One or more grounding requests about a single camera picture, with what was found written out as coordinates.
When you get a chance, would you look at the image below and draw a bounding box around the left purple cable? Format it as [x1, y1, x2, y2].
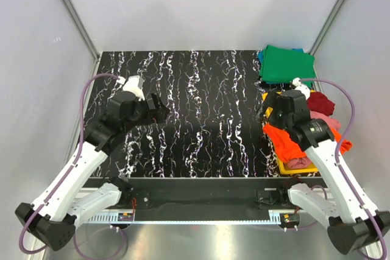
[19, 73, 130, 259]

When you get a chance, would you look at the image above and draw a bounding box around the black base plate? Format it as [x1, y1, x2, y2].
[96, 177, 324, 223]

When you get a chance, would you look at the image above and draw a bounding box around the folded green t shirt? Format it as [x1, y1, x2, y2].
[259, 45, 316, 84]

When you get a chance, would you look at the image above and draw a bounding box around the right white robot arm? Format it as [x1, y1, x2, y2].
[257, 90, 389, 255]

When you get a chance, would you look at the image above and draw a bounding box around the yellow plastic bin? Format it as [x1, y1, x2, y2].
[262, 92, 318, 175]

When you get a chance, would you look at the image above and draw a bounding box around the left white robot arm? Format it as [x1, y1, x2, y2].
[15, 91, 169, 251]

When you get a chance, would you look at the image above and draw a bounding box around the dark red t shirt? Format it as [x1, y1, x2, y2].
[307, 91, 335, 116]

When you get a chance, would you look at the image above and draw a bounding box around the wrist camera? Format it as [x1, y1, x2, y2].
[291, 77, 311, 100]
[116, 75, 145, 100]

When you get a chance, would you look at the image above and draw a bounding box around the pink t shirt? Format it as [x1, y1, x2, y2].
[287, 111, 341, 169]

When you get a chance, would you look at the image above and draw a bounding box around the aluminium frame rail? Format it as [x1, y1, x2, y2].
[61, 0, 100, 166]

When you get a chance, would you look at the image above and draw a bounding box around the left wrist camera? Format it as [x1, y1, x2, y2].
[116, 75, 145, 100]

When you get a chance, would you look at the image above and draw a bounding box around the orange t shirt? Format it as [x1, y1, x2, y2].
[263, 123, 353, 163]

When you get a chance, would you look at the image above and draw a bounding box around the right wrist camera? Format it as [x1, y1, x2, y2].
[291, 77, 311, 100]

